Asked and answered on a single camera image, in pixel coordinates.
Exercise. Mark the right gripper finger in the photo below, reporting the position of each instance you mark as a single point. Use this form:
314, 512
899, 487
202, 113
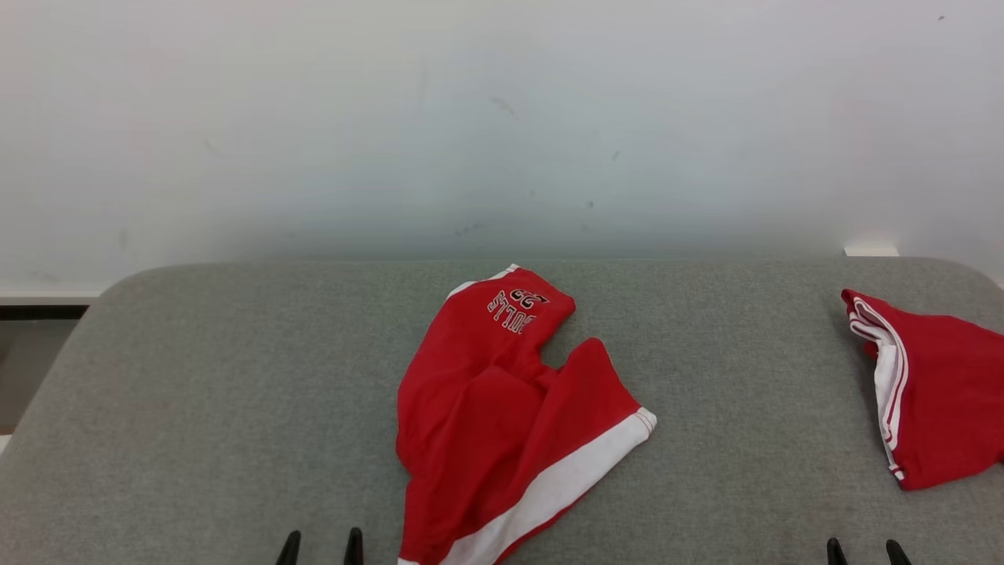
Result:
898, 555
836, 554

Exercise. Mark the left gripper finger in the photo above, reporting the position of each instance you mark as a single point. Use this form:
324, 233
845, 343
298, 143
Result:
354, 549
289, 551

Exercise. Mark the red Bulls 23 jersey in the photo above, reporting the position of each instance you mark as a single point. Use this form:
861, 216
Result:
949, 392

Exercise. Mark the red basketball shorts white trim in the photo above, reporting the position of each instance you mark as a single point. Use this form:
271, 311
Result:
486, 424

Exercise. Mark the grey fabric sofa cushion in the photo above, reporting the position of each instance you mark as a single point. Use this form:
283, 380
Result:
235, 392

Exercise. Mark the white skirting board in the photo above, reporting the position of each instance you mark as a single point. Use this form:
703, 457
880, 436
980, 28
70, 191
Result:
47, 292

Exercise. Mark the white wall box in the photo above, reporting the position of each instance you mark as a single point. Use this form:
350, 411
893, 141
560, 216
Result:
871, 252

